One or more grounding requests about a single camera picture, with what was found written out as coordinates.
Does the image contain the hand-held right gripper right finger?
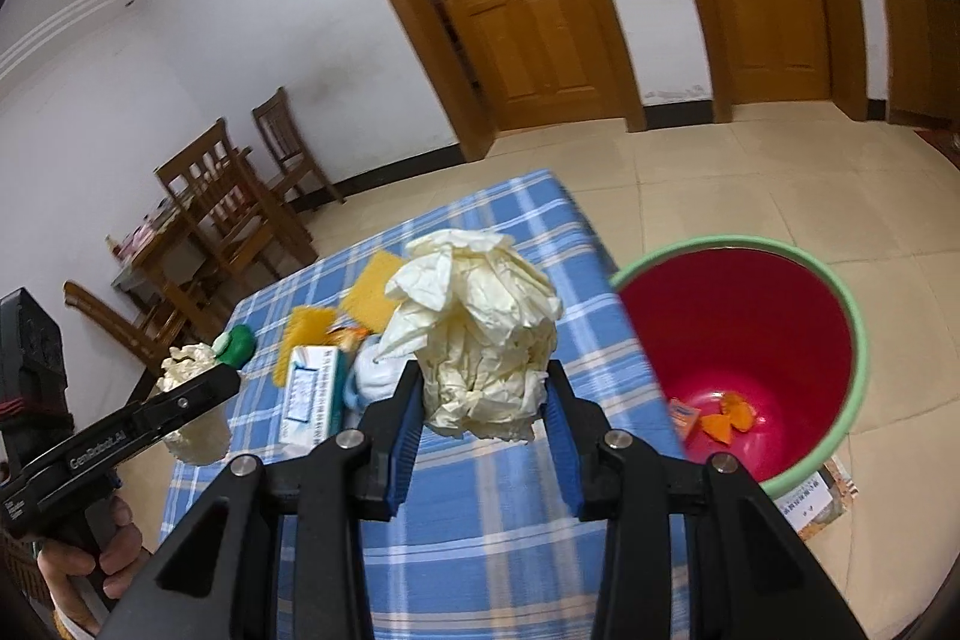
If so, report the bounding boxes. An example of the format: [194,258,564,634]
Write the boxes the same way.
[544,359,871,640]

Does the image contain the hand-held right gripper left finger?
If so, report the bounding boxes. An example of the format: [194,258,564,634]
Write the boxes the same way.
[97,359,425,640]

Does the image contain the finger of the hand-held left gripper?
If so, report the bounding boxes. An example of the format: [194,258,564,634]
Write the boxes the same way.
[124,364,242,453]

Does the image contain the small cream paper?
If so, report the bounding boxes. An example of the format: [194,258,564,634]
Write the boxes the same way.
[156,342,230,465]

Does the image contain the large cream paper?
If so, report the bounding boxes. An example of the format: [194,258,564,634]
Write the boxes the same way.
[373,227,565,442]

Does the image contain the red bin with green rim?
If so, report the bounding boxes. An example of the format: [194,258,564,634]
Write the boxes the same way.
[607,235,871,498]

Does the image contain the person's left hand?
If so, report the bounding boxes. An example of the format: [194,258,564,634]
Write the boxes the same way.
[37,503,151,635]

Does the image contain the light blue white cloth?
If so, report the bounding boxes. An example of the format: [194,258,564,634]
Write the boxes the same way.
[343,340,398,420]

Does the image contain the green round toy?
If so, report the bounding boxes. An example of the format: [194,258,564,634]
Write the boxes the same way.
[214,325,256,371]

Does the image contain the white teal medicine box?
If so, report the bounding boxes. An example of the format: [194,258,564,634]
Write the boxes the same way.
[281,344,353,450]

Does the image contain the blue plaid tablecloth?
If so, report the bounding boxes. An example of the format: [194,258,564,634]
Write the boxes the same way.
[154,167,691,640]

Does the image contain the curved back wooden chair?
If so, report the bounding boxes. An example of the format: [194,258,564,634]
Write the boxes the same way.
[64,280,188,378]

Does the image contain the small orange blue box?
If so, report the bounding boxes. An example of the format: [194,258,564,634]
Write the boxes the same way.
[670,398,706,438]

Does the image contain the orange snack packet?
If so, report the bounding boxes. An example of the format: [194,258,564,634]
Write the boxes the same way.
[326,323,372,352]

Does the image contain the long yellow sponge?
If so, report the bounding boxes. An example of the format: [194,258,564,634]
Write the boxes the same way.
[279,304,338,386]

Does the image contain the wooden dining table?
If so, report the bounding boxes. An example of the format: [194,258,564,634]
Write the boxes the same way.
[112,190,226,341]

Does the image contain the square yellow sponge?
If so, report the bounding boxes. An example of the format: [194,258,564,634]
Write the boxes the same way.
[339,248,410,333]

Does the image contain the orange peel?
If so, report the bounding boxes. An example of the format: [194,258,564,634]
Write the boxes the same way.
[701,391,757,444]

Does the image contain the pink packets on table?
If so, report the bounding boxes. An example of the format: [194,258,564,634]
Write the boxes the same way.
[105,201,177,259]

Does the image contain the large wooden slat chair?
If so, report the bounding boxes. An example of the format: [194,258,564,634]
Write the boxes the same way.
[154,119,320,296]

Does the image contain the printed cardboard box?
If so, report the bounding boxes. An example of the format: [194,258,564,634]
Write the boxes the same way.
[772,456,860,540]

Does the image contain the small wooden slat chair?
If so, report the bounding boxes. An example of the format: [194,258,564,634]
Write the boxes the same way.
[252,87,346,214]

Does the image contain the plain wooden door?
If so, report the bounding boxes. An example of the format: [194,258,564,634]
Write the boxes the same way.
[877,0,960,135]

